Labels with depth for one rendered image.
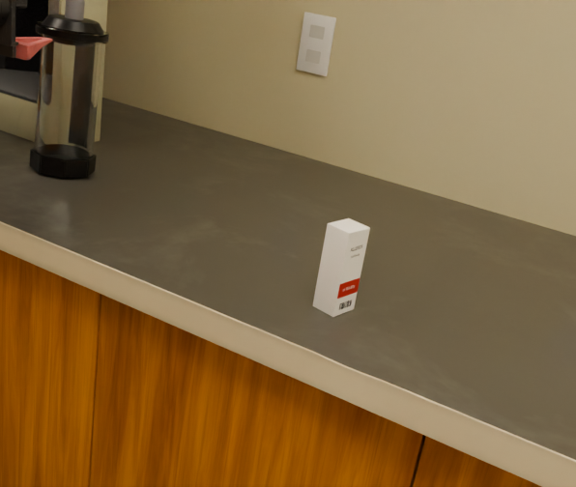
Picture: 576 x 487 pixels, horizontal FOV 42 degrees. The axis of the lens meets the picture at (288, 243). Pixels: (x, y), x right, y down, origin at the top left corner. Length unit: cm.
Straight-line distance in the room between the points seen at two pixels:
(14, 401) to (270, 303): 49
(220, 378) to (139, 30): 106
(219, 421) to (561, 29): 87
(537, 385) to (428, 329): 14
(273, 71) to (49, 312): 76
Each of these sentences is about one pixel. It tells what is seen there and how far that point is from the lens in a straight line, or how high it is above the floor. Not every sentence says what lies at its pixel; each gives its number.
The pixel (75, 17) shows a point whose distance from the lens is 122.
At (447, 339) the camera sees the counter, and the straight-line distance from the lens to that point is 89.
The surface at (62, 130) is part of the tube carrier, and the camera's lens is 122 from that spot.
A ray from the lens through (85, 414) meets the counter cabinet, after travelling 111.
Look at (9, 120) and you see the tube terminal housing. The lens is 147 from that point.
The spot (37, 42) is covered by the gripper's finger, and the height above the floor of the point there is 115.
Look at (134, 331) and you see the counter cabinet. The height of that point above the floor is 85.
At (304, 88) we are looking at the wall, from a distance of 157.
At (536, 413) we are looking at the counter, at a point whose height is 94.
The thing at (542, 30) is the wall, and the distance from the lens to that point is 140.
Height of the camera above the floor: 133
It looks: 21 degrees down
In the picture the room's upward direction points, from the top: 9 degrees clockwise
